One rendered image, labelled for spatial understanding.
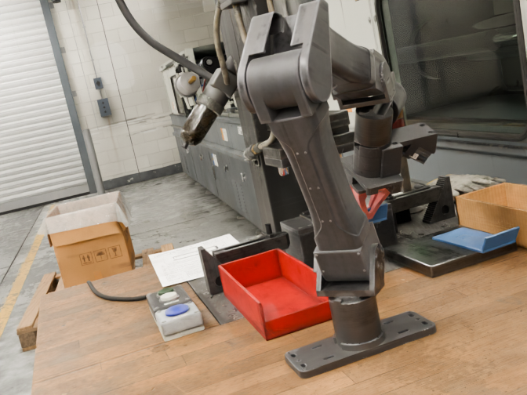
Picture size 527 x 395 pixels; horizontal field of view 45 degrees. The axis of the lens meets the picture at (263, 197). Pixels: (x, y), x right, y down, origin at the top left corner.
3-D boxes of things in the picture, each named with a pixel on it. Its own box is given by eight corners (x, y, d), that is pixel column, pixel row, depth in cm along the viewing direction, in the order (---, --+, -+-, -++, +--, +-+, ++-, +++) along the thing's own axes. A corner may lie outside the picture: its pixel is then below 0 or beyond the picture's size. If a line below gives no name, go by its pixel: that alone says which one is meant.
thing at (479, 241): (488, 255, 104) (485, 237, 103) (432, 239, 118) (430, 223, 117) (521, 243, 106) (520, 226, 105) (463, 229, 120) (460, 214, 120)
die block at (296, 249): (306, 273, 120) (298, 235, 119) (288, 261, 130) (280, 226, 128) (397, 244, 126) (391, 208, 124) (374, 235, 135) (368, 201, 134)
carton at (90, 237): (66, 267, 491) (49, 204, 481) (143, 248, 499) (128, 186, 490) (53, 293, 426) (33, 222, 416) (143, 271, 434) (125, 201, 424)
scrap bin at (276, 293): (267, 341, 93) (258, 303, 92) (224, 295, 117) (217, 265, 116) (339, 317, 96) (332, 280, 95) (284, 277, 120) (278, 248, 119)
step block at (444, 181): (430, 224, 135) (423, 183, 133) (422, 222, 138) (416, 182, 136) (456, 216, 137) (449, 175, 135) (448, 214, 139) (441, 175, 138)
